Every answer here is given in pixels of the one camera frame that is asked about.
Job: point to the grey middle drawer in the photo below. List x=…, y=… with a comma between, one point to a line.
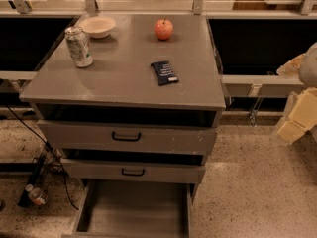
x=90, y=169

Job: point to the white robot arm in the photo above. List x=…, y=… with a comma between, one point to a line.
x=308, y=76

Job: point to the silver soda can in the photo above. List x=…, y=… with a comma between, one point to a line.
x=77, y=43

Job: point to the white bowl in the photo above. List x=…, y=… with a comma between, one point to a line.
x=98, y=27

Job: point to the plastic bottle on floor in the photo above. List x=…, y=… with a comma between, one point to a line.
x=36, y=195

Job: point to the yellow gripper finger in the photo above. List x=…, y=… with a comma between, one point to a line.
x=289, y=132
x=304, y=112

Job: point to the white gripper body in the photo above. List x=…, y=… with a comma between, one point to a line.
x=309, y=67

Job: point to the grey drawer cabinet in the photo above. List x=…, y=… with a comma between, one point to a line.
x=121, y=86

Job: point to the grey top drawer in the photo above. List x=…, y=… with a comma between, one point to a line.
x=128, y=137

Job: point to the grey drawer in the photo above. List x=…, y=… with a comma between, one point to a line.
x=133, y=209
x=90, y=169
x=128, y=137

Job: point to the grey bottom drawer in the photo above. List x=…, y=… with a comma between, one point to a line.
x=133, y=209

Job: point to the red apple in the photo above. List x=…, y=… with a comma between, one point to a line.
x=163, y=29

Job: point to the black bar on floor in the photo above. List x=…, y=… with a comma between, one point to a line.
x=24, y=200

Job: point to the dark blue rxbar wrapper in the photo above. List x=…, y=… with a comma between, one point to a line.
x=164, y=72

